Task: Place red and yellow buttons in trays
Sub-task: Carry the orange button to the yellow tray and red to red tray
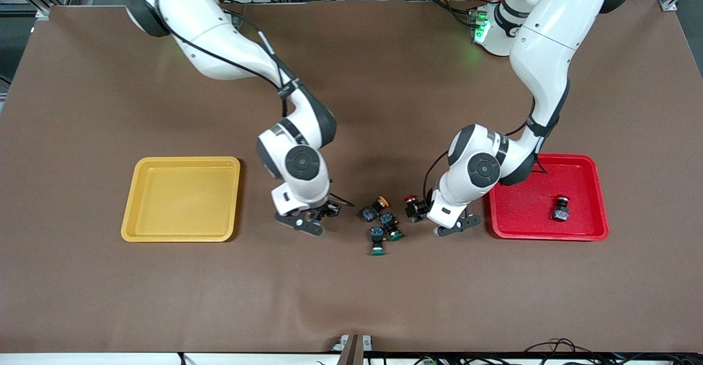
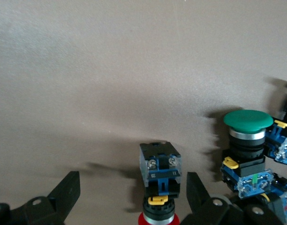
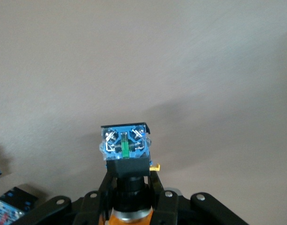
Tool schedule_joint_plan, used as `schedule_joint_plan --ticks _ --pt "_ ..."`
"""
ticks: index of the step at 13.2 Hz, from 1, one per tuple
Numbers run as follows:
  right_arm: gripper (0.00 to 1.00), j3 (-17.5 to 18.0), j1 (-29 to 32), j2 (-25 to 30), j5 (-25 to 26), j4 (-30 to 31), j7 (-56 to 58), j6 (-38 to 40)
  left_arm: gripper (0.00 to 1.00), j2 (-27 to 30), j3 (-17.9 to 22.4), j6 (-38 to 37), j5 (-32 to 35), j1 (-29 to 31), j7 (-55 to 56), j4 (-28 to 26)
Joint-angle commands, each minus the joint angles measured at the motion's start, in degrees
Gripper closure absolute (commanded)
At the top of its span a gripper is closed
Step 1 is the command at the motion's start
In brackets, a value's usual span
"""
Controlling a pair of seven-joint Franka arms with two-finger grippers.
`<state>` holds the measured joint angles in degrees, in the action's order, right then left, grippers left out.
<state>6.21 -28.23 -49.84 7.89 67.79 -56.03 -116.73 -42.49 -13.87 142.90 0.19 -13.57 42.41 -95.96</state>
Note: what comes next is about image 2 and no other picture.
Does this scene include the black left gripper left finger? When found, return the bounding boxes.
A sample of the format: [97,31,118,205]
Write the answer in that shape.
[0,171,81,225]

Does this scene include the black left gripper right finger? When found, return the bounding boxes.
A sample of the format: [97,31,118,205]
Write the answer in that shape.
[181,172,285,225]

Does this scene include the red push button switch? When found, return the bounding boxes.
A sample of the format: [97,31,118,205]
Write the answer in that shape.
[138,140,182,225]

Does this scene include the brown table mat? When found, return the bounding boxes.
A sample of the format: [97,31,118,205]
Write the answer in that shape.
[0,0,287,225]

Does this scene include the green push button switch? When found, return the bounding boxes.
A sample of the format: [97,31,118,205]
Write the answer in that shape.
[263,81,287,167]
[220,109,282,200]

